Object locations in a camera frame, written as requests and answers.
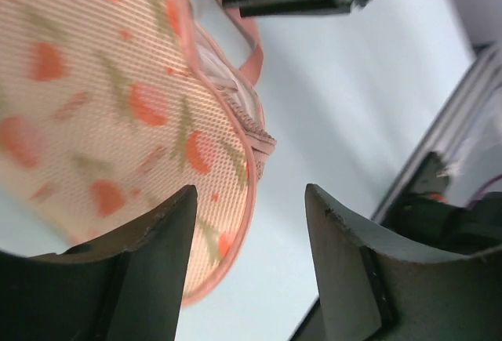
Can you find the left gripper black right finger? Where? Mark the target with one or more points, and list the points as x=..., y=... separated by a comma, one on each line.
x=374, y=284

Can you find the floral mesh laundry bag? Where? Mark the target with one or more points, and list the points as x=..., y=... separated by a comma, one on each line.
x=108, y=107

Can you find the aluminium frame rail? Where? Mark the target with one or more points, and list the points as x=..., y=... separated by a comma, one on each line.
x=480, y=82

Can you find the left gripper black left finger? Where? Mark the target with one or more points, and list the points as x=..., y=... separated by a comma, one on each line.
x=124, y=285

